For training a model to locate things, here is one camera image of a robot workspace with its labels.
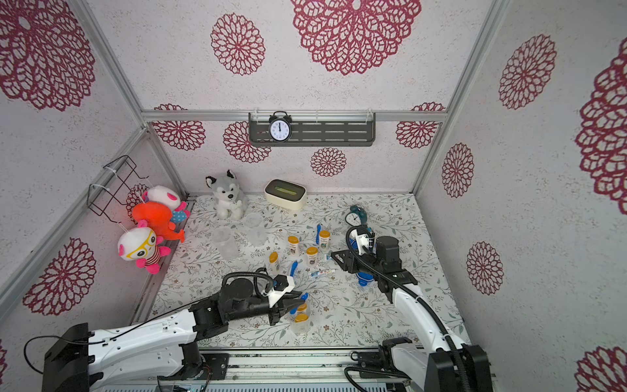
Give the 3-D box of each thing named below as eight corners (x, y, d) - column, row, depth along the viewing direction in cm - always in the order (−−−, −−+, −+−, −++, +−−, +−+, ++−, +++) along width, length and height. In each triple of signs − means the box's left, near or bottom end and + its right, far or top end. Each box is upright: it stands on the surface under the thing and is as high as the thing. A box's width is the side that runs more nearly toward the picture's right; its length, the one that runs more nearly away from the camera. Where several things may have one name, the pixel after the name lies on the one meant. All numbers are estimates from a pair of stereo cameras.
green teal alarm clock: (344, 222, 113) (346, 209, 106) (351, 216, 115) (353, 204, 108) (357, 231, 109) (360, 219, 102) (364, 225, 111) (367, 212, 105)
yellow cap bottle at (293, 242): (289, 257, 100) (287, 241, 91) (290, 251, 102) (287, 235, 93) (298, 257, 100) (297, 241, 91) (298, 251, 102) (297, 235, 93)
